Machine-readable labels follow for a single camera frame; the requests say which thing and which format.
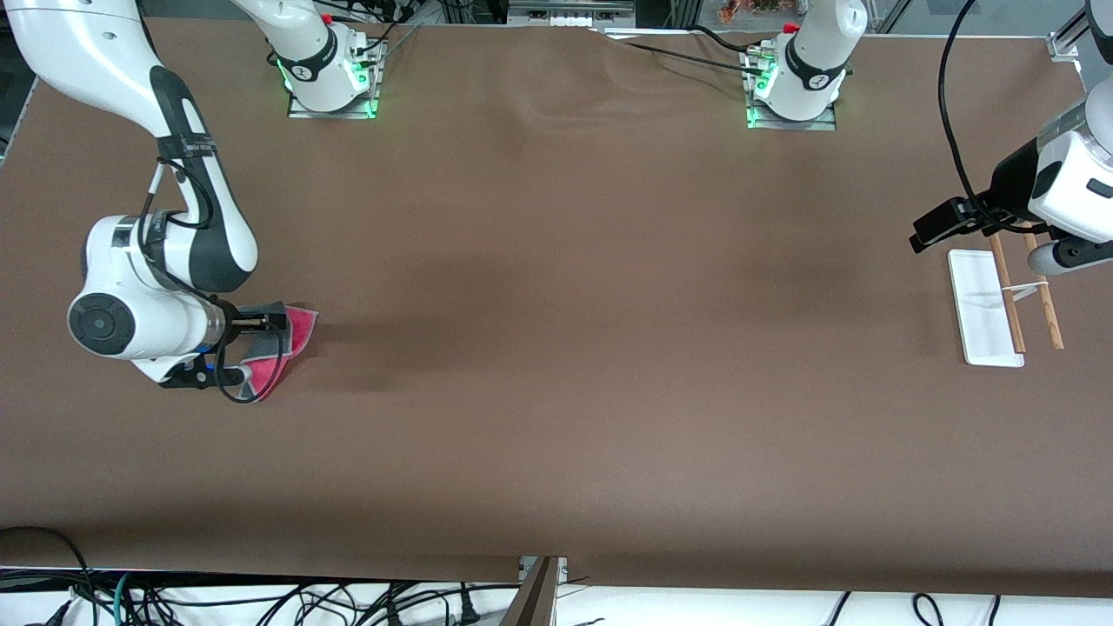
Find white rack base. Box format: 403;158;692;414
948;250;1025;368

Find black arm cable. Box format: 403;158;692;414
937;0;1057;237
139;130;292;405

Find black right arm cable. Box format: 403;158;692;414
139;130;292;405

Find grey power strip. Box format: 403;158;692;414
509;0;636;27

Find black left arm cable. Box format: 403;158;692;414
937;0;1057;237

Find brown table cover sheet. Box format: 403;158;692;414
0;17;1113;599

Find metal bracket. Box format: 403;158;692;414
518;556;569;585

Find aluminium frame post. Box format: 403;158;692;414
1048;0;1092;62

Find orange plastic items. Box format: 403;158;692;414
717;0;810;23

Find pink and grey towel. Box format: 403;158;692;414
235;302;319;403

